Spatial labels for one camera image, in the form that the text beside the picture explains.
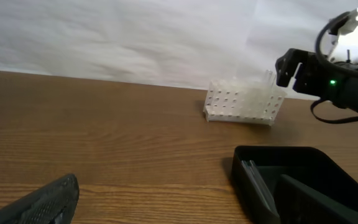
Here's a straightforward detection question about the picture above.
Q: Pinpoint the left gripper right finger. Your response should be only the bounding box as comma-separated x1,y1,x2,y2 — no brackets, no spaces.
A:
273,174,358,224

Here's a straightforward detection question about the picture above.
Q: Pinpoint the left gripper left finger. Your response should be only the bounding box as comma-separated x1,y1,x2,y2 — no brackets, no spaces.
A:
0,173,80,224

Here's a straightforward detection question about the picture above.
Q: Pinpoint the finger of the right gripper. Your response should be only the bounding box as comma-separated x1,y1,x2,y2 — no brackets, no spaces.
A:
274,48,304,88

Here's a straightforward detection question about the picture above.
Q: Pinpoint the black tray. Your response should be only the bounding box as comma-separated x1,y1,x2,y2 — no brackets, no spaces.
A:
230,145,358,224

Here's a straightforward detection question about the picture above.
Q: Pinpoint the white test tube rack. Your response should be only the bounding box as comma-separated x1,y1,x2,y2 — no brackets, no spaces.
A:
203,77,288,126

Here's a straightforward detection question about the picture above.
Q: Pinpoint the black cable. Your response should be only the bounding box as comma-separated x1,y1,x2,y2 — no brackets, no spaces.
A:
310,11,358,124

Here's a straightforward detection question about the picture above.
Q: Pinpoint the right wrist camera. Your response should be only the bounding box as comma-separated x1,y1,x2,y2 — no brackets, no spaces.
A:
326,7,358,65

